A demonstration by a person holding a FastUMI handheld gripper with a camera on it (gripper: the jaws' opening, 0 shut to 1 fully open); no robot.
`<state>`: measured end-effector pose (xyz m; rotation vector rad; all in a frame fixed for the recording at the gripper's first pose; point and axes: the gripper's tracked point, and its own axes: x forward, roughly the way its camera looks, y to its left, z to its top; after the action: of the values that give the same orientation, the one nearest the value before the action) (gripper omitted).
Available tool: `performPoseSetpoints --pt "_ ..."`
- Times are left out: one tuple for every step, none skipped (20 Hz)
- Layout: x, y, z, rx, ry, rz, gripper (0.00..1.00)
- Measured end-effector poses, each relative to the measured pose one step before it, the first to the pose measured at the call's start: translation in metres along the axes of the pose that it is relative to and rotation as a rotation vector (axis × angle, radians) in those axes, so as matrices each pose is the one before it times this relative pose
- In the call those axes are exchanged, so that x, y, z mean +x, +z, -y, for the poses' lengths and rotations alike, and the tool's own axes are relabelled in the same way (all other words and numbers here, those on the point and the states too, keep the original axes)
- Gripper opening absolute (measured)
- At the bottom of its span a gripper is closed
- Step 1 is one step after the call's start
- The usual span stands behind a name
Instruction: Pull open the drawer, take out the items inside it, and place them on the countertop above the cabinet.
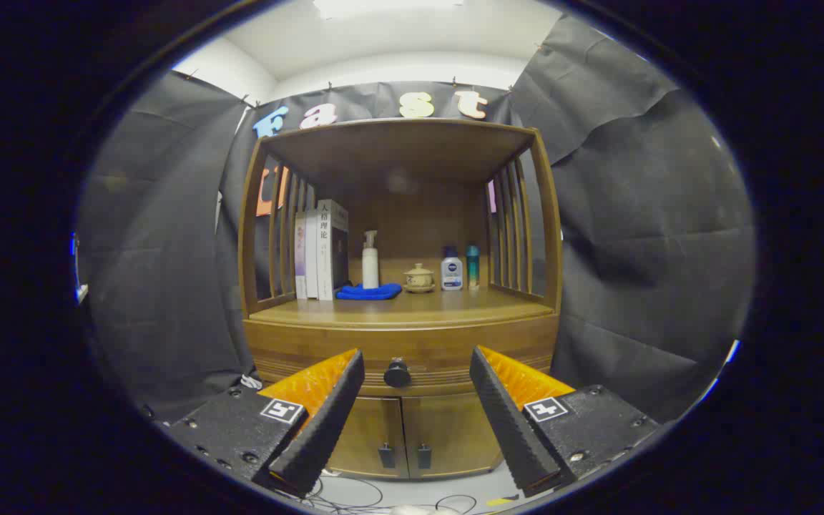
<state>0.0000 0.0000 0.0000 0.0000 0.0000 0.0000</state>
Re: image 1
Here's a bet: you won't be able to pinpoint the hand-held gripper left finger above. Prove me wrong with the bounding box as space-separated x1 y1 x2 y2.
162 348 366 499

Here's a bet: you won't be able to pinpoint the wooden drawer with black knob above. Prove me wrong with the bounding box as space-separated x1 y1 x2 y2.
244 315 561 398

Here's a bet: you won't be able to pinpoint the black cables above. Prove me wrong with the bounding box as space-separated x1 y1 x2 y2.
276 472 479 515

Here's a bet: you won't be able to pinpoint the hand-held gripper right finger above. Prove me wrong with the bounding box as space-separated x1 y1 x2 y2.
469 345 663 499

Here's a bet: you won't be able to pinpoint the thick book with dark cover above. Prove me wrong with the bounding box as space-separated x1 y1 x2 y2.
316 199 350 301

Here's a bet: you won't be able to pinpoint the blue cloth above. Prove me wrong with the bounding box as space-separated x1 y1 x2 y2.
335 283 403 301

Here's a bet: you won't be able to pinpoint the wooden cabinet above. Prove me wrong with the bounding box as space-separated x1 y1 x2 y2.
238 118 563 480

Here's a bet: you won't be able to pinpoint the thin white book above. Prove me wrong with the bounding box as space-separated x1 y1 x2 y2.
304 209 320 300

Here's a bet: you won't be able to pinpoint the black backdrop cloth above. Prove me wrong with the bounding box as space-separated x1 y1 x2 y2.
76 14 756 423

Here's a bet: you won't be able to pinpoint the thin purple book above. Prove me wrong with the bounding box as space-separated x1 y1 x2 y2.
295 212 308 300

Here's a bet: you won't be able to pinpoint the wooden cabinet door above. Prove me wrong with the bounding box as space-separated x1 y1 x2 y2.
403 392 503 477
326 396 408 479

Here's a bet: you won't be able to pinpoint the white bottle with blue cap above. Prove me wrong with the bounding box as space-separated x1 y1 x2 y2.
441 246 464 291

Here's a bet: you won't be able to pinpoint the beige ceramic lidded cup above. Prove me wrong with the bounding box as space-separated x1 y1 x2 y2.
403 263 436 294

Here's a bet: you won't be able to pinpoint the white pump bottle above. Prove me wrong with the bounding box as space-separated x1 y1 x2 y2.
362 230 381 290

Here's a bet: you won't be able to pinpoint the wooden countertop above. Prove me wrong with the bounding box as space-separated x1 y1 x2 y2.
244 286 556 330

